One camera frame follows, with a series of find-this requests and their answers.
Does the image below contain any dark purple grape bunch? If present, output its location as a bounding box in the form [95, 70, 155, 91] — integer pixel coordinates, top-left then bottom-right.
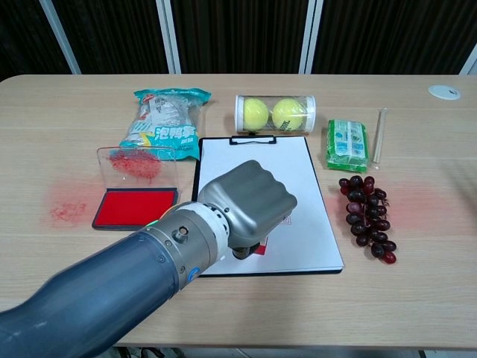
[338, 175, 397, 265]

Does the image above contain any teal snack bag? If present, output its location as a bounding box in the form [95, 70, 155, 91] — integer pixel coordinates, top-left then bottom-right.
[119, 87, 212, 162]

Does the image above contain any white cable grommet cap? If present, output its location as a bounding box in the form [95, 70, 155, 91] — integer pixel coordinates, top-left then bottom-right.
[427, 84, 461, 101]

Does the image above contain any red ink pad clear lid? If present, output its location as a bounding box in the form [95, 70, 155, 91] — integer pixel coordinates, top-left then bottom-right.
[92, 145, 181, 230]

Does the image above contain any clear chopstick sleeve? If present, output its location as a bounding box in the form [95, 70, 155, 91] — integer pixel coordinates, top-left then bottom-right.
[371, 107, 388, 172]

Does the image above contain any white partition post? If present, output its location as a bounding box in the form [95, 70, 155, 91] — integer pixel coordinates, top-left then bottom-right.
[39, 0, 82, 75]
[155, 0, 183, 75]
[297, 0, 324, 75]
[458, 48, 477, 76]

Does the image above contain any green tissue pack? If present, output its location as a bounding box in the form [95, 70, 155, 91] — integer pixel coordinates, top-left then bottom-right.
[326, 118, 370, 172]

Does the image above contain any black clipboard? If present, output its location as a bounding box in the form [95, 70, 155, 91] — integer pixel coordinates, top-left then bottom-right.
[190, 134, 344, 279]

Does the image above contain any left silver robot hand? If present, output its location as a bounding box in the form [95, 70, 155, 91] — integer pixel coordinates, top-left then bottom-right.
[196, 159, 298, 261]

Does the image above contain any yellow tennis ball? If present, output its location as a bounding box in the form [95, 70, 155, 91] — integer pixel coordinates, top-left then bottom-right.
[271, 98, 305, 132]
[242, 97, 270, 131]

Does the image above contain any clear tennis ball tube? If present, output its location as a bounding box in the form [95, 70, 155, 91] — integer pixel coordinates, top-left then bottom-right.
[233, 94, 318, 134]

